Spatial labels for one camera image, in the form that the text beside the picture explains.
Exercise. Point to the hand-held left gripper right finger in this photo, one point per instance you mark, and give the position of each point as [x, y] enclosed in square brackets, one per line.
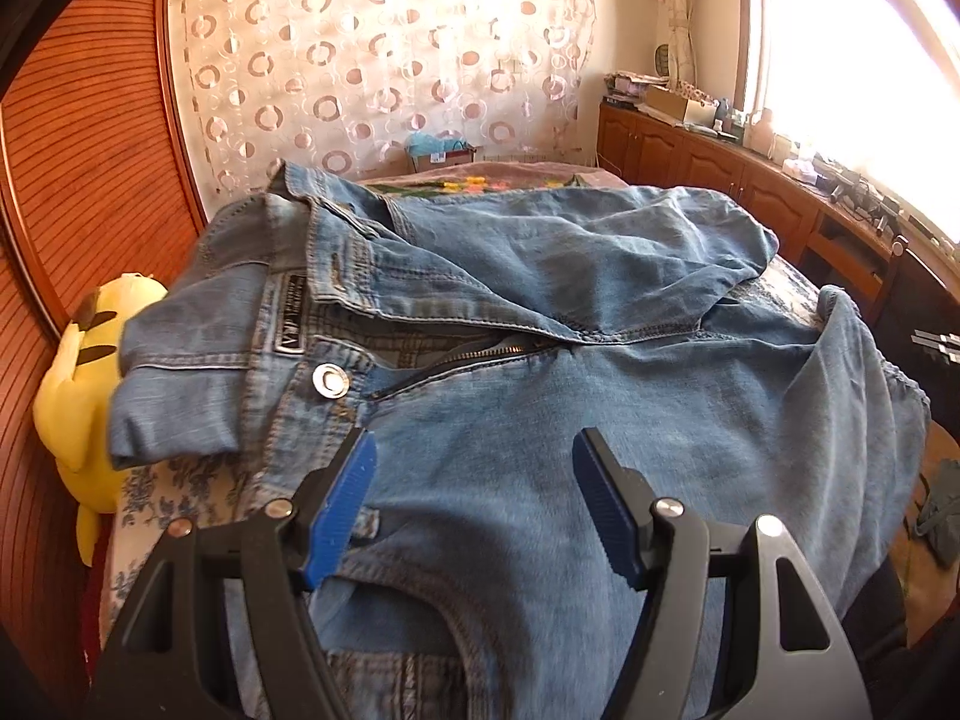
[606, 517]

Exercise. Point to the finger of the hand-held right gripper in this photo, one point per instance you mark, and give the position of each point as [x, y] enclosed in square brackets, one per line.
[941, 345]

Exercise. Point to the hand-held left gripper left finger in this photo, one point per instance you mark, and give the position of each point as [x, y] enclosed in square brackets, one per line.
[343, 510]

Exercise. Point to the blue denim pants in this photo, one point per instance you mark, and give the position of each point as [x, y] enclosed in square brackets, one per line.
[525, 390]

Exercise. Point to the grey cloth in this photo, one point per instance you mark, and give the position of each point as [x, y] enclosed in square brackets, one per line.
[941, 510]

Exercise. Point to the white plastic jug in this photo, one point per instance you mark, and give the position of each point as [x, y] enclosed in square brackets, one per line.
[761, 135]

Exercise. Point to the yellow plush toy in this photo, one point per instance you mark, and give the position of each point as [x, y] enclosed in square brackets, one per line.
[75, 405]

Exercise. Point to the window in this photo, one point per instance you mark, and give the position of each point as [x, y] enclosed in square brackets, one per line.
[862, 52]

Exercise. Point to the wooden cabinet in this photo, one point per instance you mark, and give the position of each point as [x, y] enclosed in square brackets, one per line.
[675, 157]

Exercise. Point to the pink floral blanket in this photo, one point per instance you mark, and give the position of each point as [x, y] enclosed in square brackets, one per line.
[510, 172]

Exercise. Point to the cardboard box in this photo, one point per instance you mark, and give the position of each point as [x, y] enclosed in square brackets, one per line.
[442, 160]

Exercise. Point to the small beige box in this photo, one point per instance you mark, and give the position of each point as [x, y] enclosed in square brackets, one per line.
[667, 101]

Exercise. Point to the light blue bag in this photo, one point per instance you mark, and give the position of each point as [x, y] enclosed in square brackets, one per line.
[431, 141]

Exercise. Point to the stack of papers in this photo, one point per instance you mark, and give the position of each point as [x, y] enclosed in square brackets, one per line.
[634, 84]

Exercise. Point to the white lace window curtain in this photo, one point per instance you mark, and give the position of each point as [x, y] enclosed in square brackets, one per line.
[679, 0]

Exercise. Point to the sheer circle-patterned curtain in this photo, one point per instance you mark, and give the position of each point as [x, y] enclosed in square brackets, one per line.
[375, 52]

